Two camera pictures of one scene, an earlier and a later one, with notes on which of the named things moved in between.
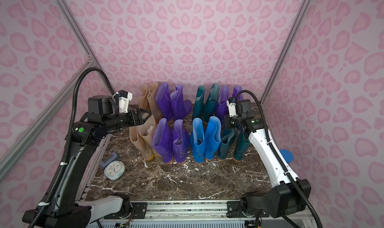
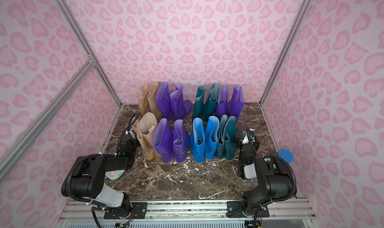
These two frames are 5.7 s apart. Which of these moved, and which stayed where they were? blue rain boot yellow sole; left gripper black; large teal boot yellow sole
Moved: large teal boot yellow sole; left gripper black
Stayed: blue rain boot yellow sole
